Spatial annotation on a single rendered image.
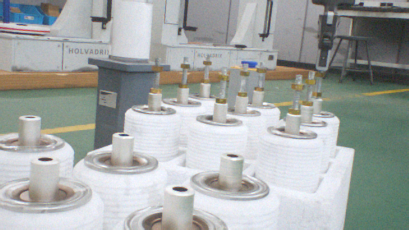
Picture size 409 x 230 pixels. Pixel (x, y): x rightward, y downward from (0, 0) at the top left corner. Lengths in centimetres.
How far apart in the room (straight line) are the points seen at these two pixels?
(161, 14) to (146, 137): 273
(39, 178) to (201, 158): 40
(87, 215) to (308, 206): 38
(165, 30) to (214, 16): 384
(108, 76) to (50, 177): 80
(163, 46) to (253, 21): 131
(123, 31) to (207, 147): 51
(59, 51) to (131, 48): 171
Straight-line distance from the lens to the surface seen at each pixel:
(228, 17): 717
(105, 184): 48
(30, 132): 57
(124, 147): 50
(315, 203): 70
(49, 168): 41
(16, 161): 54
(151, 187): 49
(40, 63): 282
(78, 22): 314
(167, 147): 81
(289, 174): 73
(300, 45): 652
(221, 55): 393
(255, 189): 46
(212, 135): 75
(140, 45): 119
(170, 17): 353
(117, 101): 117
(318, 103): 98
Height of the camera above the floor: 40
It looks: 10 degrees down
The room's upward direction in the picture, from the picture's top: 5 degrees clockwise
